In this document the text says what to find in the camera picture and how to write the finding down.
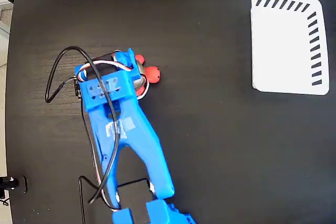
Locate white red servo cable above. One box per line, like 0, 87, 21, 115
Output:
77, 60, 135, 83

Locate small gripper camera board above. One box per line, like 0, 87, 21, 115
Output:
71, 76, 82, 100

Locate white tray with black stripes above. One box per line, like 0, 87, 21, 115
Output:
250, 0, 330, 96

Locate thick black camera cable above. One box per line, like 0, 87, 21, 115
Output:
45, 46, 124, 205

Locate red turtle toy grey shell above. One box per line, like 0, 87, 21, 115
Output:
133, 54, 161, 99

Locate thin black wire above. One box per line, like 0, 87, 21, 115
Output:
78, 175, 98, 224

